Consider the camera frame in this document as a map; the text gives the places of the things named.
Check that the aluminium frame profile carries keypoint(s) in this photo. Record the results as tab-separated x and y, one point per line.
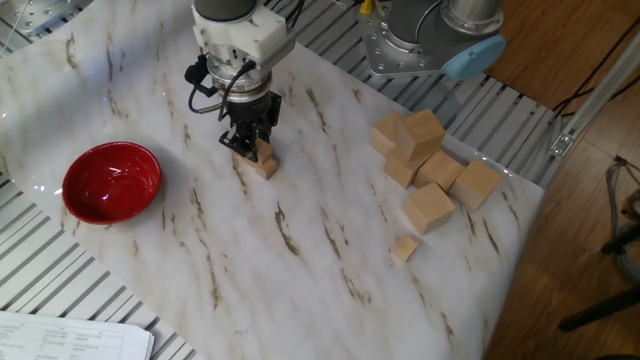
595	107

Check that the large wooden cube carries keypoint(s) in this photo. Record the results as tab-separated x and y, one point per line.
429	207
422	132
440	167
385	131
475	184
400	172

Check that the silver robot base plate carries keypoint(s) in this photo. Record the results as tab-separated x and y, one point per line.
395	57

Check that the yellow plastic clip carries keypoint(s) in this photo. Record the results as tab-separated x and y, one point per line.
366	7

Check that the red bowl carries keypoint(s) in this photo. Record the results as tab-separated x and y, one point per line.
112	185

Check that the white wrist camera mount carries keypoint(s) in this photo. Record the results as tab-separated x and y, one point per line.
240	30

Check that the black chair base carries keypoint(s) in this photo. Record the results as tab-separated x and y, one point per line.
600	310

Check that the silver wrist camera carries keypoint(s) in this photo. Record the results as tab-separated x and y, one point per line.
277	52

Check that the white printed paper stack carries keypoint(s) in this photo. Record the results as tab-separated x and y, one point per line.
60	340

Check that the silver perforated mounting plate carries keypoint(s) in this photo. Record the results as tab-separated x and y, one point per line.
45	15

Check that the small wooden cube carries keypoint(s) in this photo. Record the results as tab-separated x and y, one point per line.
264	150
405	248
248	162
266	169

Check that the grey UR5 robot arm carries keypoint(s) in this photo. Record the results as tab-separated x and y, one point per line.
425	30

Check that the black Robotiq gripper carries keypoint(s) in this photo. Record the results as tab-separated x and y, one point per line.
250	114

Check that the white marble pattern board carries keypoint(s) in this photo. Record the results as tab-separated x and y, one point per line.
200	250

